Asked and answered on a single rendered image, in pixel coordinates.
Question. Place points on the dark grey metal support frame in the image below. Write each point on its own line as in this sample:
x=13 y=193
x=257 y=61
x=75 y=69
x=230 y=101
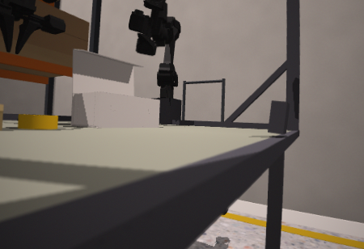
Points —
x=291 y=66

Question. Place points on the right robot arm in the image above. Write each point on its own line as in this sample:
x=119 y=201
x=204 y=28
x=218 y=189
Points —
x=167 y=73

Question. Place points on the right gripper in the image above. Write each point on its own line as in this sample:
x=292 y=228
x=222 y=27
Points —
x=145 y=41

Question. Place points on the white cardboard box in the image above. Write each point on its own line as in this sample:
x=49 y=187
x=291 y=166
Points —
x=93 y=72

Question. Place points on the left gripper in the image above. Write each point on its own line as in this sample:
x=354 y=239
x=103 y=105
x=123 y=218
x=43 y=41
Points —
x=30 y=23

